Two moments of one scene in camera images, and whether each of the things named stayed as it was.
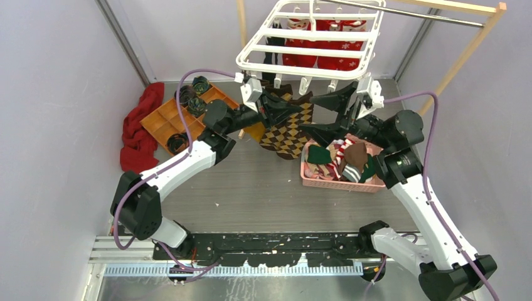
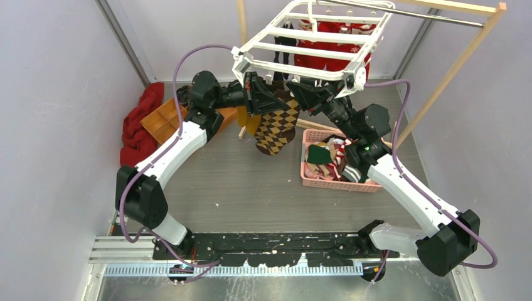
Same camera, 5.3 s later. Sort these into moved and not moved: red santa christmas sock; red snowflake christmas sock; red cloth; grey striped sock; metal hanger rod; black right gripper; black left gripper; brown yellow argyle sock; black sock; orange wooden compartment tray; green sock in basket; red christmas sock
Moved: black sock; black right gripper; red christmas sock; red snowflake christmas sock; brown yellow argyle sock
Not moved: green sock in basket; red cloth; black left gripper; metal hanger rod; orange wooden compartment tray; grey striped sock; red santa christmas sock
